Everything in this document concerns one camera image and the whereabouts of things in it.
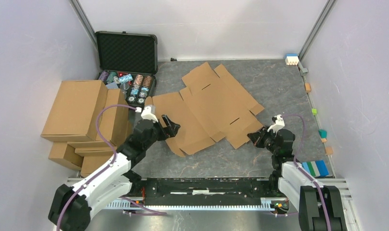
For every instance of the tan wooden block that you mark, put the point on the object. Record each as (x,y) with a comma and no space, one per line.
(329,150)

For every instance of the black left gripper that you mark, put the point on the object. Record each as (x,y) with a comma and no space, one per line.
(170,131)

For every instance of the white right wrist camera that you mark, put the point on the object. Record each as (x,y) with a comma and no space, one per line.
(278,124)

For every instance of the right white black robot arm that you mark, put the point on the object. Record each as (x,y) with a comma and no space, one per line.
(319,206)

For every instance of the lower stacked cardboard boxes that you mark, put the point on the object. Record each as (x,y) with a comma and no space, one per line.
(83,156)

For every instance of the aluminium frame rail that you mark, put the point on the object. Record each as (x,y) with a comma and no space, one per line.
(266,204)

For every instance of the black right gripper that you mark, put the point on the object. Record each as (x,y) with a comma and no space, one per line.
(256,137)

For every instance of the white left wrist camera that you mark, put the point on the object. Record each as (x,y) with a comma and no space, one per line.
(147,112)

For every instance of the large folded cardboard box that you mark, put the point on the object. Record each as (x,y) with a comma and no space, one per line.
(74,111)

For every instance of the blue white toy block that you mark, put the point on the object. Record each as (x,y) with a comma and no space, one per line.
(291,59)

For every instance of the grey wall bracket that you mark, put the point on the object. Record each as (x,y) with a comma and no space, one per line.
(302,70)

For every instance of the teal small block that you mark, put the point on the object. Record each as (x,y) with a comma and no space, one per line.
(322,133)

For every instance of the leaning folded cardboard box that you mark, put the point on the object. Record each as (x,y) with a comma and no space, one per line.
(114,122)

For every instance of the black poker chip case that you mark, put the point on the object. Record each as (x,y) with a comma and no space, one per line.
(131,62)

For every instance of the brown cardboard box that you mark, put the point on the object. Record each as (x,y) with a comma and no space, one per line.
(212,106)

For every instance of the blue green striped block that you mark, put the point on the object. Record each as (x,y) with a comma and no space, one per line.
(317,168)

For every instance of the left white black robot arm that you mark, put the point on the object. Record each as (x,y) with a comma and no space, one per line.
(73,207)

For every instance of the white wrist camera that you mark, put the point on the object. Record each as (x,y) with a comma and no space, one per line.
(278,124)
(147,112)

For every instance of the orange wooden block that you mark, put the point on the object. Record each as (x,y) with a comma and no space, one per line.
(307,87)

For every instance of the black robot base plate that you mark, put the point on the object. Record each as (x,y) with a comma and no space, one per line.
(204,191)

